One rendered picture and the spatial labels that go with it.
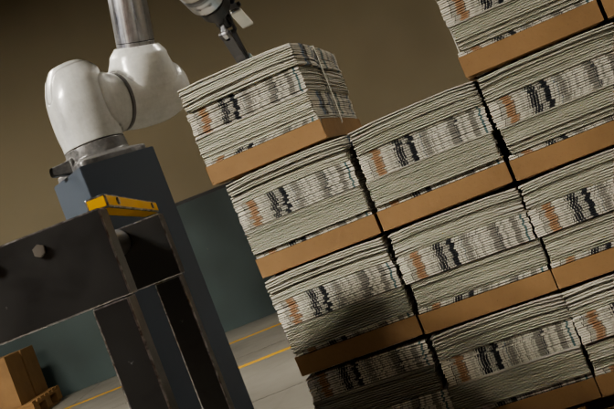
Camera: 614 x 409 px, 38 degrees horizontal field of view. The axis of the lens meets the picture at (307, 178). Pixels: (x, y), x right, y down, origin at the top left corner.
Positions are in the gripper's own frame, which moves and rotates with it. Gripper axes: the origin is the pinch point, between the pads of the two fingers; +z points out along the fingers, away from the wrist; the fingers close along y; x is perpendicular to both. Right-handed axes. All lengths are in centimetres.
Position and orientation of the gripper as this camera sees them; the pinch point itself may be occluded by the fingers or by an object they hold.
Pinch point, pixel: (250, 45)
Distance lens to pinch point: 219.4
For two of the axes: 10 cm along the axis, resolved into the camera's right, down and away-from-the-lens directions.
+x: 8.9, -3.6, -2.8
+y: 2.0, 8.6, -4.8
